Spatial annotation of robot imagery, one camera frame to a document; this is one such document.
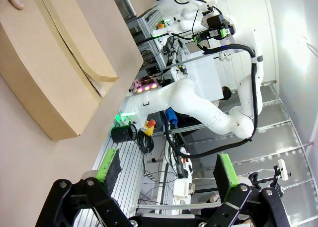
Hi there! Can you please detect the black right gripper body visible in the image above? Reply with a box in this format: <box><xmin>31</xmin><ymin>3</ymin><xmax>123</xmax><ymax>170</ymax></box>
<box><xmin>201</xmin><ymin>12</ymin><xmax>237</xmax><ymax>38</ymax></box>

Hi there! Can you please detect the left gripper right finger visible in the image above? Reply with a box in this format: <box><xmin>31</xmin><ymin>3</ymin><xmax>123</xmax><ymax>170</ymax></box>
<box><xmin>198</xmin><ymin>152</ymin><xmax>292</xmax><ymax>227</ymax></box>

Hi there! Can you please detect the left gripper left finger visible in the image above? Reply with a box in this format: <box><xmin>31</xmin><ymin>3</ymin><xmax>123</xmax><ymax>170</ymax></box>
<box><xmin>34</xmin><ymin>148</ymin><xmax>135</xmax><ymax>227</ymax></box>

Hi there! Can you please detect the large brown cardboard box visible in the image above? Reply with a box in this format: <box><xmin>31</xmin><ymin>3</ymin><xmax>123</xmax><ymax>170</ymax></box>
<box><xmin>0</xmin><ymin>0</ymin><xmax>119</xmax><ymax>141</ymax></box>

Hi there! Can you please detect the white cabinet box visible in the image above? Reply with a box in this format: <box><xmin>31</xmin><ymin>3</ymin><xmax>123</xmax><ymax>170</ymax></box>
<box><xmin>185</xmin><ymin>55</ymin><xmax>225</xmax><ymax>101</ymax></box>

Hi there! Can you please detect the white control box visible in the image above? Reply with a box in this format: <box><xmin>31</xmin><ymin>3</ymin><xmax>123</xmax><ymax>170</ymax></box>
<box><xmin>173</xmin><ymin>179</ymin><xmax>196</xmax><ymax>201</ymax></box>

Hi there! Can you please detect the aluminium profile base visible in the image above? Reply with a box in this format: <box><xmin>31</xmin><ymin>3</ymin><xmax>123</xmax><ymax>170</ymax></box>
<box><xmin>74</xmin><ymin>127</ymin><xmax>172</xmax><ymax>227</ymax></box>

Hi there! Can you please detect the black cylindrical cup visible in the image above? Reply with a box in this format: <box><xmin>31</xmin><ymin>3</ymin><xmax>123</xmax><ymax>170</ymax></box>
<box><xmin>110</xmin><ymin>123</ymin><xmax>138</xmax><ymax>144</ymax></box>

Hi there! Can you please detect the aluminium equipment rack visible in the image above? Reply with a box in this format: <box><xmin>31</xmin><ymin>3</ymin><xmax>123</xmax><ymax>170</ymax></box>
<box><xmin>124</xmin><ymin>2</ymin><xmax>172</xmax><ymax>73</ymax></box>

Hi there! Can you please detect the yellow emergency stop red button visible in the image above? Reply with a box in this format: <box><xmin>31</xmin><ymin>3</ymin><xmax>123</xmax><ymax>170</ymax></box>
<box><xmin>140</xmin><ymin>119</ymin><xmax>157</xmax><ymax>137</ymax></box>

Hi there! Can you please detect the background person dark hair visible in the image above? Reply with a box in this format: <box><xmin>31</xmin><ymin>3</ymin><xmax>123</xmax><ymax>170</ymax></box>
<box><xmin>221</xmin><ymin>85</ymin><xmax>233</xmax><ymax>101</ymax></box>

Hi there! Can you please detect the computer with pink lights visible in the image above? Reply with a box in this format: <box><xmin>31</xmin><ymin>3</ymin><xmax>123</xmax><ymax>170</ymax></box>
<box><xmin>132</xmin><ymin>76</ymin><xmax>159</xmax><ymax>94</ymax></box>

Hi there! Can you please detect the blue cloth object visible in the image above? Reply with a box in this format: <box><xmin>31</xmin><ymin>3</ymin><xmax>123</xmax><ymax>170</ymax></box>
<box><xmin>164</xmin><ymin>107</ymin><xmax>179</xmax><ymax>125</ymax></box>

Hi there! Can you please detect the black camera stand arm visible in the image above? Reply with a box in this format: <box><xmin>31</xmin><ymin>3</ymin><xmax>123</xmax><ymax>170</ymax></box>
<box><xmin>247</xmin><ymin>164</ymin><xmax>285</xmax><ymax>201</ymax></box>

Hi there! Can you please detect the black coiled cable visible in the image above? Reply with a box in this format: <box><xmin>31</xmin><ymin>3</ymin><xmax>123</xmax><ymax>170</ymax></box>
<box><xmin>136</xmin><ymin>129</ymin><xmax>155</xmax><ymax>154</ymax></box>

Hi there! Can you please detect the white camera on stand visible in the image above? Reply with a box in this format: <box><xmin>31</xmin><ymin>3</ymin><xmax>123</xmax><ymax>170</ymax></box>
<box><xmin>277</xmin><ymin>158</ymin><xmax>292</xmax><ymax>181</ymax></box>

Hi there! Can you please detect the black corrugated hose right arm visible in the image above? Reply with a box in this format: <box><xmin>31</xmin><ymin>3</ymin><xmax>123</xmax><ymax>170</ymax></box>
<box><xmin>165</xmin><ymin>41</ymin><xmax>263</xmax><ymax>160</ymax></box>

